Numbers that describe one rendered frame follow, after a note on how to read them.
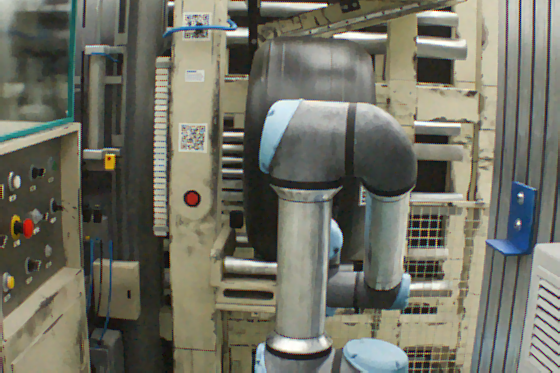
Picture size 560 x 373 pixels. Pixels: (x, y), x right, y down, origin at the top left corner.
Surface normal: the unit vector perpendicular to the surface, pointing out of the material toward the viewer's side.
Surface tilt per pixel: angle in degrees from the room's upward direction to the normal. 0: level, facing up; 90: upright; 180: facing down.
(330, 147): 96
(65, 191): 90
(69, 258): 90
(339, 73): 46
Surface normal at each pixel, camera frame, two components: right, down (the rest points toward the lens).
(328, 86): -0.02, -0.49
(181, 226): -0.05, 0.13
